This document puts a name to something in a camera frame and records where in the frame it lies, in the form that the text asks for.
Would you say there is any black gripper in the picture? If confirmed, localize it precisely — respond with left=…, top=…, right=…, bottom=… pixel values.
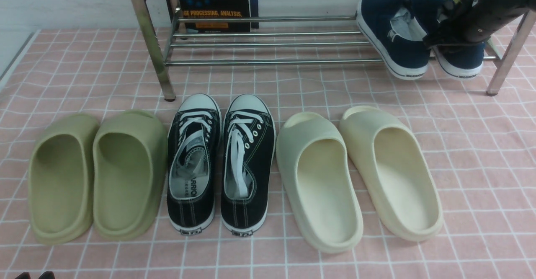
left=424, top=0, right=482, bottom=47

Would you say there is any navy slip-on shoe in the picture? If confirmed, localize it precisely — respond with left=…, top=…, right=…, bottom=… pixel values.
left=409, top=0, right=486, bottom=79
left=356, top=0, right=430, bottom=80

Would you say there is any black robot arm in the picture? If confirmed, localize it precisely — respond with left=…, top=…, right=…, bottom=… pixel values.
left=423, top=0, right=535, bottom=48

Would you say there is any silver metal shoe rack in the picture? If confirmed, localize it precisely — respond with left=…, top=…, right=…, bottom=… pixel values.
left=131, top=0, right=535, bottom=102

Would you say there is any pink checked tablecloth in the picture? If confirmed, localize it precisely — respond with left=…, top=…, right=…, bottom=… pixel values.
left=0, top=29, right=535, bottom=279

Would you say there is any cream foam slide, right one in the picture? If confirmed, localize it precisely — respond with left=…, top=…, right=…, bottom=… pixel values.
left=339, top=106, right=444, bottom=242

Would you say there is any cream foam slide, one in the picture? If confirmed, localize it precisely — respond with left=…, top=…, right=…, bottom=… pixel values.
left=339, top=106, right=444, bottom=242
left=276, top=112, right=363, bottom=253

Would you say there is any cream foam slide, left one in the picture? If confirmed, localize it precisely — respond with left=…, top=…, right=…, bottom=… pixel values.
left=276, top=112, right=363, bottom=253

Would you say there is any black canvas sneaker, right one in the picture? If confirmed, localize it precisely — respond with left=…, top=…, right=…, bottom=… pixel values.
left=221, top=94, right=276, bottom=237

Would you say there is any black canvas sneaker, one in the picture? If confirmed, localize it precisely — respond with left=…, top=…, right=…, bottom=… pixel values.
left=167, top=93, right=222, bottom=235
left=221, top=94, right=276, bottom=237

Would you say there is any dark image processing book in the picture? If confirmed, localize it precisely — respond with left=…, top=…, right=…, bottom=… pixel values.
left=166, top=0, right=260, bottom=34

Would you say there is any black canvas sneaker, left one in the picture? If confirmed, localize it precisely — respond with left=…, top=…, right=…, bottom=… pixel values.
left=167, top=93, right=222, bottom=235

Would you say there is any green foam slide, inner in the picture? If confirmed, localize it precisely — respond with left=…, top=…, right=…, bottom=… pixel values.
left=93, top=110, right=168, bottom=241

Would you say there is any green foam slide, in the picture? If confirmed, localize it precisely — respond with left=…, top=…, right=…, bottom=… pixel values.
left=28, top=113, right=99, bottom=245
left=93, top=110, right=168, bottom=241

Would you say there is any green foam slide, outer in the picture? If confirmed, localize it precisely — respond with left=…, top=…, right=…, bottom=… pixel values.
left=28, top=113, right=99, bottom=245

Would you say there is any black object at bottom edge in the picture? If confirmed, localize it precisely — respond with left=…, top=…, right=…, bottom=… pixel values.
left=14, top=271, right=56, bottom=279

